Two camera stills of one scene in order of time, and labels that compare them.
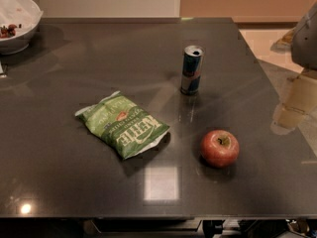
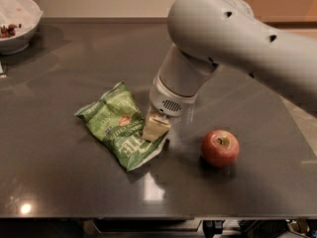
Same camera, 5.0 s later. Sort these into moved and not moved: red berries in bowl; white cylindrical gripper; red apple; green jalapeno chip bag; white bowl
Moved: green jalapeno chip bag; white cylindrical gripper
Not moved: white bowl; red apple; red berries in bowl
